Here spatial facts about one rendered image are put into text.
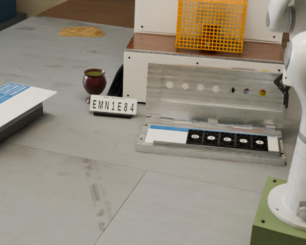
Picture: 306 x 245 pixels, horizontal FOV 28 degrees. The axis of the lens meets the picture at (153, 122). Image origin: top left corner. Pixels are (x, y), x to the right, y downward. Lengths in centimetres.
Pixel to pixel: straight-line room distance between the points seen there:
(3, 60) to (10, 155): 86
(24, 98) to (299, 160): 95
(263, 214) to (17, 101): 89
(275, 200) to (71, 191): 53
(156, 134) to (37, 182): 43
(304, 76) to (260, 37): 105
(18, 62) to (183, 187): 116
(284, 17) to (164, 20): 65
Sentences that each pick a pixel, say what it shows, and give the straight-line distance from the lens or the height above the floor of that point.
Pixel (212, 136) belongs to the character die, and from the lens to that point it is 188.
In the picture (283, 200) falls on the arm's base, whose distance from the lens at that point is 146.
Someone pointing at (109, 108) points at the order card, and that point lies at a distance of 206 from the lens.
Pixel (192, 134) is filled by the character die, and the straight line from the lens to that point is 188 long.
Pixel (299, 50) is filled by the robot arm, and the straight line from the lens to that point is 126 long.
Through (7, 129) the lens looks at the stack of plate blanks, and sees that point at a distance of 192.
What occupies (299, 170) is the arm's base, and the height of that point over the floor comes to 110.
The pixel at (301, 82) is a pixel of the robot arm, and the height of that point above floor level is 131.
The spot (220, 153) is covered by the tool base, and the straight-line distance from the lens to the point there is 181.
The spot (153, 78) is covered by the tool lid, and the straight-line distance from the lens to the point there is 194.
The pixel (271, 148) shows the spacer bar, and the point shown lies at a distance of 185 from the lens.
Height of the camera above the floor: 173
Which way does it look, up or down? 24 degrees down
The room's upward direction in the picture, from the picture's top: 3 degrees clockwise
